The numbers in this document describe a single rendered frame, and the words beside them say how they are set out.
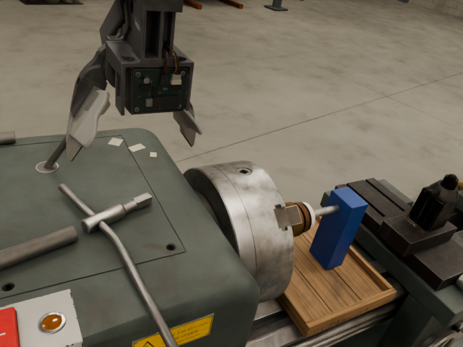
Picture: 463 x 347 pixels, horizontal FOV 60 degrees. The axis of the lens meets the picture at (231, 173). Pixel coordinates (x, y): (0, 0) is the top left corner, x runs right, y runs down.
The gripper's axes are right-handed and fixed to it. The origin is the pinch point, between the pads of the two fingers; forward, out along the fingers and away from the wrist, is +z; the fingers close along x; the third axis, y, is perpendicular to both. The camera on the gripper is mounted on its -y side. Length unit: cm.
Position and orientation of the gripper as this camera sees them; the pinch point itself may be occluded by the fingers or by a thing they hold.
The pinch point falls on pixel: (133, 150)
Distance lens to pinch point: 50.8
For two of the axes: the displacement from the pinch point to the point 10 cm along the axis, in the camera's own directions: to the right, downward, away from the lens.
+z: -1.6, 8.2, 5.5
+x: 8.7, -1.4, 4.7
